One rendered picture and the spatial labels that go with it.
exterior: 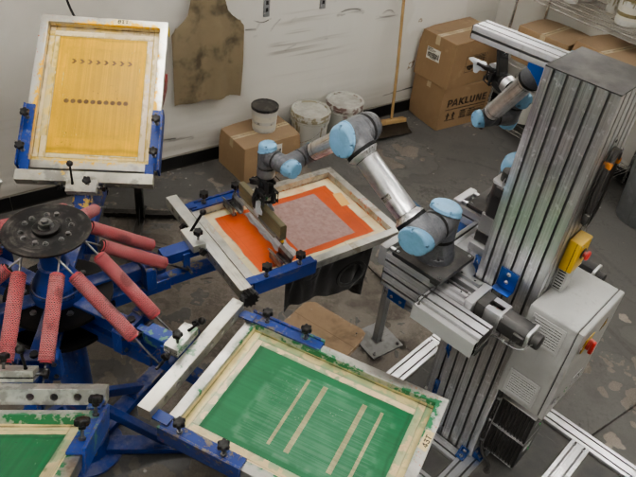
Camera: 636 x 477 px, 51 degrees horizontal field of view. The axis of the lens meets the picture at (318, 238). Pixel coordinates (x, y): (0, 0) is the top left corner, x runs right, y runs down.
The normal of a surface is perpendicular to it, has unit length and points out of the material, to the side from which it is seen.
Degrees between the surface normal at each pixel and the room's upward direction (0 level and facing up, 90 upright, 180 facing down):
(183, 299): 0
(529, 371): 90
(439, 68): 90
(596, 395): 0
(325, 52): 90
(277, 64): 90
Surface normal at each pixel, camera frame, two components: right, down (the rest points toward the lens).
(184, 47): 0.45, 0.57
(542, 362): -0.69, 0.40
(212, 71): 0.13, 0.64
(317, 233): 0.10, -0.77
